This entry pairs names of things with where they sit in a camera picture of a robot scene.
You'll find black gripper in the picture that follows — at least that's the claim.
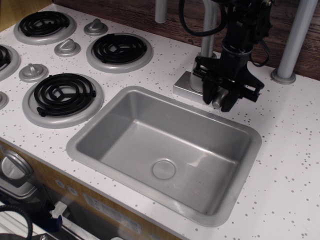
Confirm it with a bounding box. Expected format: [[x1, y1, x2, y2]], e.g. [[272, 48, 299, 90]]
[[194, 46, 264, 112]]

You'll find silver faucet lever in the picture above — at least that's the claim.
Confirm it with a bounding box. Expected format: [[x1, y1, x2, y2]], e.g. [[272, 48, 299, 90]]
[[212, 87, 229, 109]]

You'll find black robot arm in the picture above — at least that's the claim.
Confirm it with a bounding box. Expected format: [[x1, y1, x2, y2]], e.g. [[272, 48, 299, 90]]
[[193, 0, 274, 112]]

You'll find silver faucet body with base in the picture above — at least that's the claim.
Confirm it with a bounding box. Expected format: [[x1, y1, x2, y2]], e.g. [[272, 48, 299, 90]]
[[173, 0, 221, 105]]

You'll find grey rectangular sink basin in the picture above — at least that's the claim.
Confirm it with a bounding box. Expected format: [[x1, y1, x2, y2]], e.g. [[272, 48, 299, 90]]
[[66, 86, 262, 227]]

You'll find grey right support pole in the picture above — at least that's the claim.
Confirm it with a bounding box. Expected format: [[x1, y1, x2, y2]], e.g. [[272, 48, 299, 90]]
[[271, 0, 318, 85]]

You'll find grey support pole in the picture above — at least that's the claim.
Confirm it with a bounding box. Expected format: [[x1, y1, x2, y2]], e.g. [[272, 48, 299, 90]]
[[154, 0, 168, 24], [271, 0, 318, 85]]

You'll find round grey sink drain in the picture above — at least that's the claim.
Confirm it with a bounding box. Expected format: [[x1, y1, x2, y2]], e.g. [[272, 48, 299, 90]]
[[152, 159, 176, 180]]

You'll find grey left support pole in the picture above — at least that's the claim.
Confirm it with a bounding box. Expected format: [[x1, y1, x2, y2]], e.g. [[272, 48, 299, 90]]
[[154, 0, 168, 24]]

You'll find middle right stove burner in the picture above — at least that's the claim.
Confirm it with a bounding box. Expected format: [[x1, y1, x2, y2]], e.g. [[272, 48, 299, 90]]
[[86, 33, 153, 74]]

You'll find grey stove knob back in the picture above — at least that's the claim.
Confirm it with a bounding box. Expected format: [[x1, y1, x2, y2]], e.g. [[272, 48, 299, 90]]
[[83, 18, 108, 36]]

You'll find grey stove knob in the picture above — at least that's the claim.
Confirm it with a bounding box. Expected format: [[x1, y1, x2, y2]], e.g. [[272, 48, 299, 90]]
[[18, 63, 49, 83], [83, 18, 108, 36], [54, 38, 81, 58]]

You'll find grey stove knob middle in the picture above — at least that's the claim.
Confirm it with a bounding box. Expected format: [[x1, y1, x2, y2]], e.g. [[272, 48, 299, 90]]
[[54, 38, 81, 58]]

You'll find front stove burner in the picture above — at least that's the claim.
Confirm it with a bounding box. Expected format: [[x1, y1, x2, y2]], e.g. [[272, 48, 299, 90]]
[[22, 73, 104, 129]]

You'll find oven door window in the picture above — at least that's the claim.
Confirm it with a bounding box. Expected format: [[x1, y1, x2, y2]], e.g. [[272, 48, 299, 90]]
[[52, 201, 142, 240]]

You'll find grey stove knob front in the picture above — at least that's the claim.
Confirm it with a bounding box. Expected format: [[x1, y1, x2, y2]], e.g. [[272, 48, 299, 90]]
[[18, 63, 49, 83]]

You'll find back left stove burner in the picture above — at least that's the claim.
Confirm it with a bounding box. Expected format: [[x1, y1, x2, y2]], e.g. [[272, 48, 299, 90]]
[[13, 11, 77, 46]]

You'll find left edge stove burner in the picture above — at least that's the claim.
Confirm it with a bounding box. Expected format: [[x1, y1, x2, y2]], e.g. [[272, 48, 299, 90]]
[[0, 45, 21, 81]]

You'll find grey stove knob left edge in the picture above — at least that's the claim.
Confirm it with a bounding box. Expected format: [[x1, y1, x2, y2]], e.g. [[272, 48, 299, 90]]
[[0, 91, 9, 109]]

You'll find silver oven dial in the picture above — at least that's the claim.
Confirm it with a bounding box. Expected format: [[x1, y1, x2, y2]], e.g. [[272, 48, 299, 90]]
[[0, 150, 33, 187]]

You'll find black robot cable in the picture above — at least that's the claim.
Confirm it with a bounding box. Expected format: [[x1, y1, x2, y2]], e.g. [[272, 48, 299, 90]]
[[178, 0, 228, 37]]

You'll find black corrugated hose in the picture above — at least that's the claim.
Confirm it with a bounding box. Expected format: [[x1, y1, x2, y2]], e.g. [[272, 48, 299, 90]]
[[0, 203, 33, 238]]

